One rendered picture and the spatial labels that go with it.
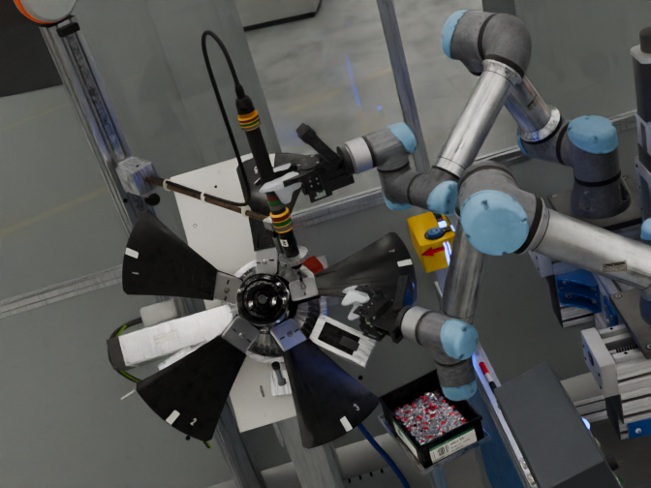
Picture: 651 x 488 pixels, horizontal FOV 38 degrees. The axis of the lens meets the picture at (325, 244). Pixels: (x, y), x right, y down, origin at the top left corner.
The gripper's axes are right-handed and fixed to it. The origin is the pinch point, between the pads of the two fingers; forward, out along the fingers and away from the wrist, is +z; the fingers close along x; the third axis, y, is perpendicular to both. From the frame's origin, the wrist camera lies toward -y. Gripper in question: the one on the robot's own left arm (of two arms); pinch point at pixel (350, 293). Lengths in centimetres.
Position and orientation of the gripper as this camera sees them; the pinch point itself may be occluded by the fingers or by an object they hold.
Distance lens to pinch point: 212.6
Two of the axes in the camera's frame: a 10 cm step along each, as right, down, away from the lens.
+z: -6.9, -2.1, 7.0
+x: 3.3, 7.7, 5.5
